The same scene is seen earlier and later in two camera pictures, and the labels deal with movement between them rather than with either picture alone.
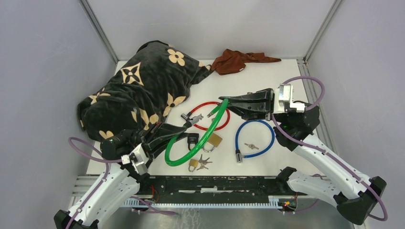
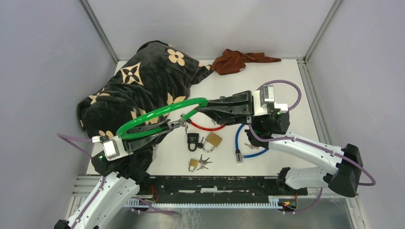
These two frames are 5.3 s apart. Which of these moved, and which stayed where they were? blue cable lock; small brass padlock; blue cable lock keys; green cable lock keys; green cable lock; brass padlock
Moved: green cable lock; green cable lock keys
Stayed: blue cable lock keys; small brass padlock; blue cable lock; brass padlock
